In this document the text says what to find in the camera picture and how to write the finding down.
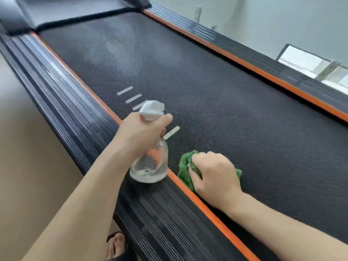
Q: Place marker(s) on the person's left hand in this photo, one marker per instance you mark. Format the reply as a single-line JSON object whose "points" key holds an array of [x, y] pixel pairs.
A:
{"points": [[136, 138]]}

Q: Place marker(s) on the person's right hand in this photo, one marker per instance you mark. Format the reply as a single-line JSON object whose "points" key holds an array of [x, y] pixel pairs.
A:
{"points": [[217, 182]]}

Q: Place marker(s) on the green cloth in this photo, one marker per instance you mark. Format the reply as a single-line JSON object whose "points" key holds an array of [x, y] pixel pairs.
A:
{"points": [[185, 171]]}

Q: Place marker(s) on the clear spray bottle white trigger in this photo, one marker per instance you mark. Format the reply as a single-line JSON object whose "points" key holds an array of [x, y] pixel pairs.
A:
{"points": [[149, 171]]}

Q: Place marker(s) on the black orange-striped treadmill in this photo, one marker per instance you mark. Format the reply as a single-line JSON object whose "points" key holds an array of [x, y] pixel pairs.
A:
{"points": [[217, 92]]}

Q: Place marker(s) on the person's left forearm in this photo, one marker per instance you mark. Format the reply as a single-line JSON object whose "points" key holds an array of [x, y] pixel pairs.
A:
{"points": [[76, 214]]}

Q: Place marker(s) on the person's right forearm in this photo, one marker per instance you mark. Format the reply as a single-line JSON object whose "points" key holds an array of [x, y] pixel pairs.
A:
{"points": [[285, 236]]}

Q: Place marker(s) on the person's left foot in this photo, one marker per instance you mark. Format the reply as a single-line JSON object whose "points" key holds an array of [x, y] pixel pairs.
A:
{"points": [[115, 247]]}

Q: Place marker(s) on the black left slipper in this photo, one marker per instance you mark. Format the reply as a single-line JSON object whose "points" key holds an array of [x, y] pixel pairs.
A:
{"points": [[130, 252]]}

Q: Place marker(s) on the black-framed low window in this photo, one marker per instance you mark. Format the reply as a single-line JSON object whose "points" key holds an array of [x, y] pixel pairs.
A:
{"points": [[299, 57]]}

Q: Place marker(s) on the grey metal bracket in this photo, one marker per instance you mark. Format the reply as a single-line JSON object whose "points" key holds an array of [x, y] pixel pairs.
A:
{"points": [[198, 14]]}

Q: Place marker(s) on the grey metal post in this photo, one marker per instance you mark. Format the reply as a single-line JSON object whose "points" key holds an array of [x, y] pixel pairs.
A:
{"points": [[327, 71]]}

